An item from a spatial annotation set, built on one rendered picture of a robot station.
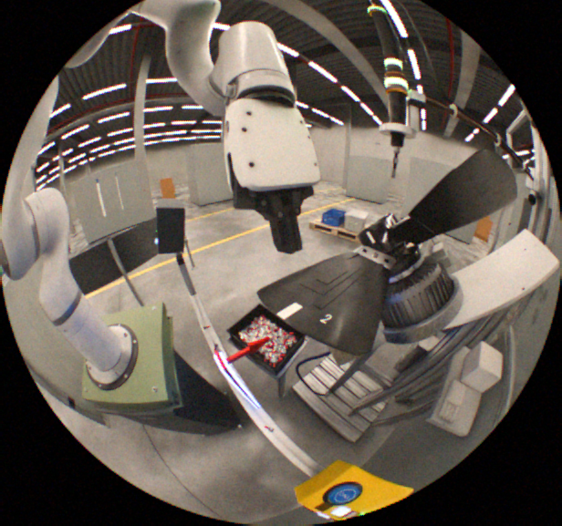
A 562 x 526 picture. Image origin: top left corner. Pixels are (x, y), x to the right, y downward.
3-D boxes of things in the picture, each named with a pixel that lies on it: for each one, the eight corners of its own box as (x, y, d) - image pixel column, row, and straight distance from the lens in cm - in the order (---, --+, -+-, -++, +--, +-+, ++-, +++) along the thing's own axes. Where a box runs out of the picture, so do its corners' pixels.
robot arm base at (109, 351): (84, 378, 63) (37, 334, 54) (98, 327, 68) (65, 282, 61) (129, 389, 49) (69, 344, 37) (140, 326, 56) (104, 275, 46)
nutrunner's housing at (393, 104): (402, 149, 38) (377, 4, 63) (410, 148, 34) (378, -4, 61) (384, 146, 37) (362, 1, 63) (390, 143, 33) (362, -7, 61)
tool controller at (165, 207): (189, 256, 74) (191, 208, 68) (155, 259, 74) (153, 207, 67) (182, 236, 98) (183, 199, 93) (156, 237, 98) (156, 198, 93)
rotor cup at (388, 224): (385, 263, 58) (366, 231, 57) (424, 244, 53) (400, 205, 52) (367, 284, 46) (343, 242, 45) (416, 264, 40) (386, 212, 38)
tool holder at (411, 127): (415, 142, 41) (414, 100, 44) (431, 139, 35) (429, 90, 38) (375, 134, 38) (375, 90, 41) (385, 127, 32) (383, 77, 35)
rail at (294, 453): (341, 478, 64) (350, 483, 57) (329, 486, 64) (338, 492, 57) (201, 300, 87) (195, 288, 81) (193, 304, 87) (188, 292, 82)
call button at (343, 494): (361, 489, 35) (366, 490, 33) (339, 504, 35) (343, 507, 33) (344, 480, 33) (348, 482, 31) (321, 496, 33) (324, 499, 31)
